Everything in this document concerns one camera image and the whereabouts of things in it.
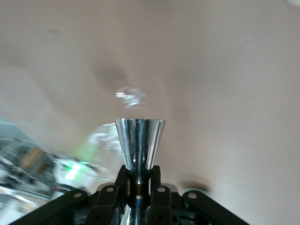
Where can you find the clear stemmed wine glass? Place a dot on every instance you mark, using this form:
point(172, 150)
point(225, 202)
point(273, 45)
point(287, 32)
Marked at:
point(131, 96)

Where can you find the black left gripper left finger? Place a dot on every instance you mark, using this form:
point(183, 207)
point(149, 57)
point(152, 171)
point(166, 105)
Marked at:
point(107, 204)

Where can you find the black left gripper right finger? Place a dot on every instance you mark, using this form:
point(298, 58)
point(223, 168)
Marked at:
point(164, 204)

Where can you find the shiny metal double jigger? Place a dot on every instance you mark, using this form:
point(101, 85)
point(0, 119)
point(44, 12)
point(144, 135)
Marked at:
point(140, 145)

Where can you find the brown table cover mat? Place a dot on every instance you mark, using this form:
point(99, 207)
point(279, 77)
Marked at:
point(211, 70)

